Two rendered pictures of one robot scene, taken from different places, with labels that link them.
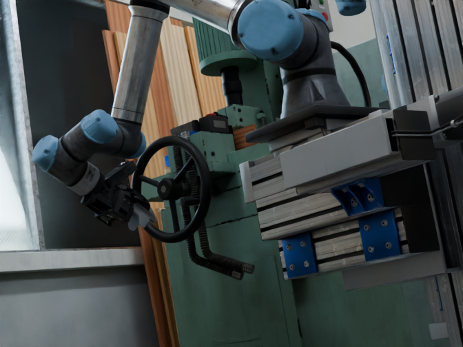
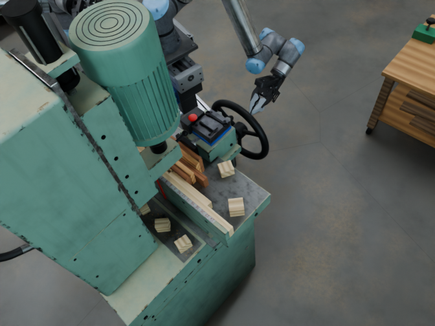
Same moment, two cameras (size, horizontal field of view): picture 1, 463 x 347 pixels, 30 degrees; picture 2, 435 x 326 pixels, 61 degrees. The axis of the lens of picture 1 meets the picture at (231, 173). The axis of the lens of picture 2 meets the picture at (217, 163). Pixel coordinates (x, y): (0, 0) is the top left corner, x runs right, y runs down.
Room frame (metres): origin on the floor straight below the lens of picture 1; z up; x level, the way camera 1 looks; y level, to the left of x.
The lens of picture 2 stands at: (3.17, 0.26, 1.95)
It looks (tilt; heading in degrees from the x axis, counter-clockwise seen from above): 57 degrees down; 193
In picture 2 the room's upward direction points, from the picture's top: 10 degrees counter-clockwise
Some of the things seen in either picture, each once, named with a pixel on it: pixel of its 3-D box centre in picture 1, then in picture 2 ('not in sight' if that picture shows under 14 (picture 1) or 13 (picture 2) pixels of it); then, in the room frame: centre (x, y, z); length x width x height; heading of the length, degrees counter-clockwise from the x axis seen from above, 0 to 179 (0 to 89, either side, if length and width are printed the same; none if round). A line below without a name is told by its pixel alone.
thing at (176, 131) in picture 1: (198, 129); (205, 123); (2.40, 0.07, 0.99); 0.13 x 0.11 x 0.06; 51
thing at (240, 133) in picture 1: (231, 145); (181, 149); (2.48, -0.01, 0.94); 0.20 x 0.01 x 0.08; 51
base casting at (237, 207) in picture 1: (277, 208); (154, 220); (2.65, -0.12, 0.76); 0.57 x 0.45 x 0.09; 141
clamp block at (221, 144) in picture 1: (202, 153); (208, 137); (2.41, 0.07, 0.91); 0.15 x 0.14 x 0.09; 51
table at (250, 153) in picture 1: (224, 170); (193, 160); (2.47, 0.02, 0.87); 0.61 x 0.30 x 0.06; 51
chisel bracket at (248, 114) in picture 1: (242, 122); (157, 160); (2.57, -0.06, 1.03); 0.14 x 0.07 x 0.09; 141
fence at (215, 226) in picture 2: not in sight; (159, 179); (2.59, -0.07, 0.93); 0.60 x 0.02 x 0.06; 51
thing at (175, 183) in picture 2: not in sight; (164, 176); (2.57, -0.06, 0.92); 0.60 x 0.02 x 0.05; 51
